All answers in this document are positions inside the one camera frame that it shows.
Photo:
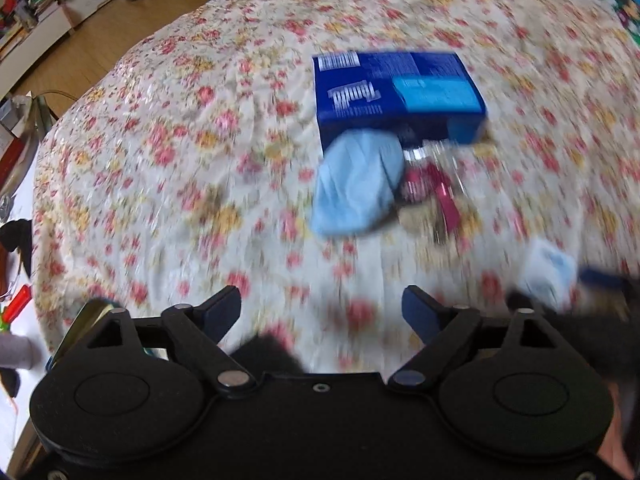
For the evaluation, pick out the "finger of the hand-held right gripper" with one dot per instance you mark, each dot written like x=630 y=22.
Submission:
x=602 y=278

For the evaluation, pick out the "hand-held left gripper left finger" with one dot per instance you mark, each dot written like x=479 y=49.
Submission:
x=222 y=306

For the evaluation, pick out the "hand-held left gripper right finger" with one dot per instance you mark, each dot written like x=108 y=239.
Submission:
x=419 y=310

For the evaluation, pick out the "white and blue tissue packet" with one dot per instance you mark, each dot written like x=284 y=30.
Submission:
x=547 y=270

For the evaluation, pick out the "light blue cloth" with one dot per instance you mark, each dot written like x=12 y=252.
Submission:
x=355 y=185

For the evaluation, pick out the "person's right forearm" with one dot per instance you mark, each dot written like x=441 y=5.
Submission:
x=624 y=430

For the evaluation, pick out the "dark fuzzy cloth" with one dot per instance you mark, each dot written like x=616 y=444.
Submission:
x=270 y=352

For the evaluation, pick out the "floral bedsheet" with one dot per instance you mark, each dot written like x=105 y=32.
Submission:
x=200 y=135

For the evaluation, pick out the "orange and red toy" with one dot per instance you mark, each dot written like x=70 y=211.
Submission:
x=19 y=304

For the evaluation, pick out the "grey sock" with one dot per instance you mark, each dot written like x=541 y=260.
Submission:
x=15 y=352

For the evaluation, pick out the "blue tissue box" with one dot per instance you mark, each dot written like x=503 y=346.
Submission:
x=390 y=90

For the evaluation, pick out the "desk calendar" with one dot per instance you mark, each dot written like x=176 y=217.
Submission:
x=17 y=145

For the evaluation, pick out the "white low cabinet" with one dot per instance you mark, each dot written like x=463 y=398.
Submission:
x=35 y=35

